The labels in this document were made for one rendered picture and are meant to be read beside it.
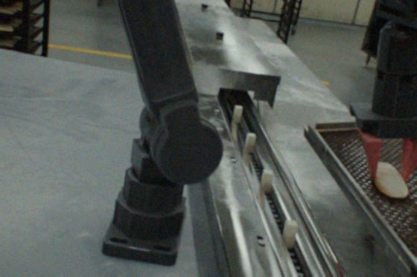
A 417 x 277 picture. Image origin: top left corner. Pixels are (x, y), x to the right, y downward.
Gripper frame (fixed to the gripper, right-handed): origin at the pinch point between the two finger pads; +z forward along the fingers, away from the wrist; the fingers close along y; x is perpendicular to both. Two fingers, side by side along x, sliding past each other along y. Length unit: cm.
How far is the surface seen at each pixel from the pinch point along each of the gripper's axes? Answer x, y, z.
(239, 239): 16.1, 20.0, 0.7
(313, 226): 10.0, 10.9, 2.5
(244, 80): -38.0, 19.1, -1.8
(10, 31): -187, 124, 22
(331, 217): -1.3, 6.8, 7.7
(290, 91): -66, 7, 10
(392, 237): 15.3, 3.3, 0.2
